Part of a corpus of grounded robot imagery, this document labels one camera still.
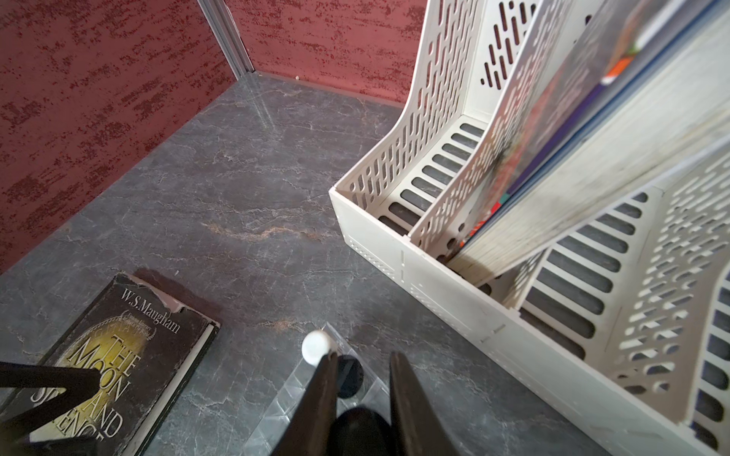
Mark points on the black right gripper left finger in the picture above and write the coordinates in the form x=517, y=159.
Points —
x=309, y=429

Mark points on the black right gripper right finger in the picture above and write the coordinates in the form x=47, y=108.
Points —
x=416, y=428

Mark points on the white pink lipstick tube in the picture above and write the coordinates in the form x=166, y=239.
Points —
x=316, y=345

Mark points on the clear acrylic lipstick organizer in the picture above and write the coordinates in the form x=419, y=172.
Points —
x=374, y=395

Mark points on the white perforated file organizer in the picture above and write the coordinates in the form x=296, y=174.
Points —
x=623, y=324

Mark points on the book standing in file organizer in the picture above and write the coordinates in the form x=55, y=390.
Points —
x=674, y=115

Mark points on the black Moon and Sixpence book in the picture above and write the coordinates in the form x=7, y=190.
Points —
x=109, y=382

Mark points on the aluminium corner post left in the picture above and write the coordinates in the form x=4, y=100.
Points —
x=223, y=25

